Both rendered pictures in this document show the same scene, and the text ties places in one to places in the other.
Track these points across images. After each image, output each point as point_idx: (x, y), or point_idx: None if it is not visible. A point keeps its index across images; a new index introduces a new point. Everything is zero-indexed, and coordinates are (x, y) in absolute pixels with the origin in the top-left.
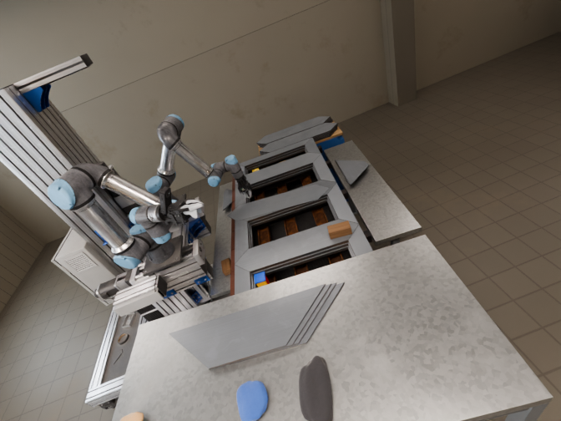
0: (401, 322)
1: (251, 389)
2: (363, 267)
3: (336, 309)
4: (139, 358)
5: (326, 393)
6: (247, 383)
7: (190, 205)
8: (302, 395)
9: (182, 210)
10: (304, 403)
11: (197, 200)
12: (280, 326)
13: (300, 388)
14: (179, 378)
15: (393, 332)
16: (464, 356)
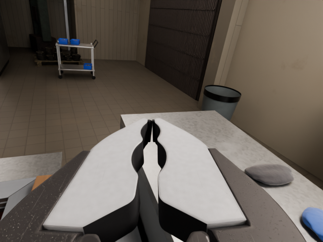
0: (196, 134)
1: (319, 221)
2: (149, 144)
3: None
4: None
5: (269, 164)
6: (318, 229)
7: (174, 145)
8: (283, 178)
9: (250, 181)
10: (286, 177)
11: (124, 129)
12: None
13: (279, 180)
14: None
15: (204, 138)
16: (207, 121)
